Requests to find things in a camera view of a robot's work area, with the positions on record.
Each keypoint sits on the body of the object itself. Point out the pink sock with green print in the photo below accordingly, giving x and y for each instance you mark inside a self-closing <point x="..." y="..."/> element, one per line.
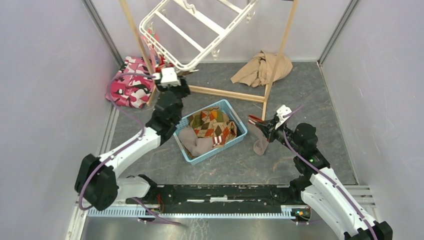
<point x="151" y="48"/>

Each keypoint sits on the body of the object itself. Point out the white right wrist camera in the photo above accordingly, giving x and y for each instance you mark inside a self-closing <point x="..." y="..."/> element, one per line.
<point x="282" y="113"/>

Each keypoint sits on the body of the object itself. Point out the white plastic clip hanger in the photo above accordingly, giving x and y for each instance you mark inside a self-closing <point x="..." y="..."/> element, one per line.
<point x="178" y="46"/>

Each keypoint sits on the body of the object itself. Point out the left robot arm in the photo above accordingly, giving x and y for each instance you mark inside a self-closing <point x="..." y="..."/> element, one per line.
<point x="97" y="181"/>

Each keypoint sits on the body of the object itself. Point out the orange white striped beige sock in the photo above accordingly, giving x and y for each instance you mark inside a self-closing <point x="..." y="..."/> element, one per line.
<point x="261" y="144"/>

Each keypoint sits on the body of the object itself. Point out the wooden hanger stand frame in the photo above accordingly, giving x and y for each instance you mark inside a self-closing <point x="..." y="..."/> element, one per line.
<point x="221" y="32"/>

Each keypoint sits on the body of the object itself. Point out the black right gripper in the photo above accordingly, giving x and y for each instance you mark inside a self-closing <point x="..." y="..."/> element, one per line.
<point x="270" y="129"/>

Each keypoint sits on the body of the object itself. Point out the beige crumpled cloth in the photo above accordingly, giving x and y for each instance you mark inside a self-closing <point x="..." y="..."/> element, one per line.
<point x="263" y="68"/>

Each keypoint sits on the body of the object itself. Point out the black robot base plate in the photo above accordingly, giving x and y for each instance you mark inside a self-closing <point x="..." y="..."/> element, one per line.
<point x="225" y="201"/>

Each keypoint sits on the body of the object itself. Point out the red snowflake sock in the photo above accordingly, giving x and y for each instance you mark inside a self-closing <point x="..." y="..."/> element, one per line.
<point x="161" y="62"/>

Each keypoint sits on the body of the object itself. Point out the light blue plastic basket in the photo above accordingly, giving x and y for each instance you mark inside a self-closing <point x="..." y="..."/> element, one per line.
<point x="224" y="106"/>

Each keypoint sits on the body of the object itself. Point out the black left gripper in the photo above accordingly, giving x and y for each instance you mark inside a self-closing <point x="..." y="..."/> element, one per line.
<point x="185" y="90"/>

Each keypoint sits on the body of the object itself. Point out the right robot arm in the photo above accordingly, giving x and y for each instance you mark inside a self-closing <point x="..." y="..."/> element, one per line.
<point x="319" y="187"/>

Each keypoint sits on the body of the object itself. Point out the argyle patterned sock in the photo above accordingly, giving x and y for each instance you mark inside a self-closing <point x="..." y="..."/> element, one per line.
<point x="212" y="123"/>

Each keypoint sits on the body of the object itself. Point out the pink camouflage cloth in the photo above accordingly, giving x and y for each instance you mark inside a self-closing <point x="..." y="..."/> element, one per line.
<point x="131" y="90"/>

